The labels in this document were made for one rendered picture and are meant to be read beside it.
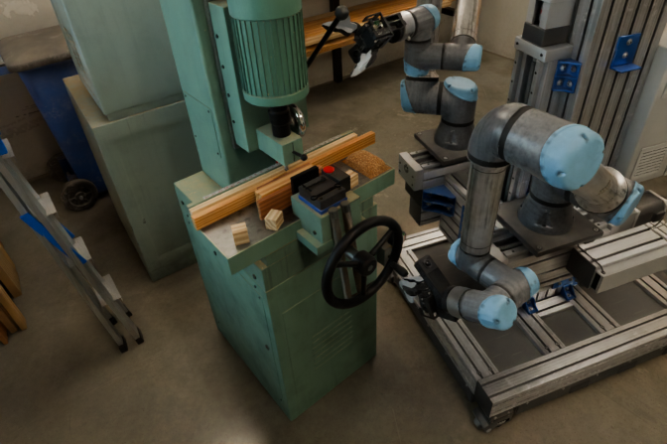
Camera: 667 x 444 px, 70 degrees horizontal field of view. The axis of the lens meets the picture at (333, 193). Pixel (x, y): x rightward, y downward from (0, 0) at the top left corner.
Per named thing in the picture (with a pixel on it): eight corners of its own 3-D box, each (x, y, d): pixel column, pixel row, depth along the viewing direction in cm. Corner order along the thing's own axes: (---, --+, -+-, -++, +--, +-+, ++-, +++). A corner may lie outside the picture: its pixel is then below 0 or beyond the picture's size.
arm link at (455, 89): (473, 125, 165) (479, 88, 157) (435, 122, 168) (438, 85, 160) (475, 109, 174) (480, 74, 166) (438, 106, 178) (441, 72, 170)
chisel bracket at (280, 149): (285, 171, 136) (282, 145, 131) (258, 153, 145) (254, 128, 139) (306, 161, 139) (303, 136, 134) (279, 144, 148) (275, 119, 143)
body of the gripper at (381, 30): (362, 15, 119) (397, 5, 125) (347, 35, 126) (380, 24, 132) (378, 42, 119) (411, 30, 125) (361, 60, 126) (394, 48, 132)
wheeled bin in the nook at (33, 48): (67, 221, 282) (-11, 64, 224) (48, 182, 318) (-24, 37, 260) (171, 180, 312) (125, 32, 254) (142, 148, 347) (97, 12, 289)
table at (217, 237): (249, 297, 117) (245, 280, 114) (194, 236, 137) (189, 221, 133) (417, 196, 147) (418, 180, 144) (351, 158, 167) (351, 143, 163)
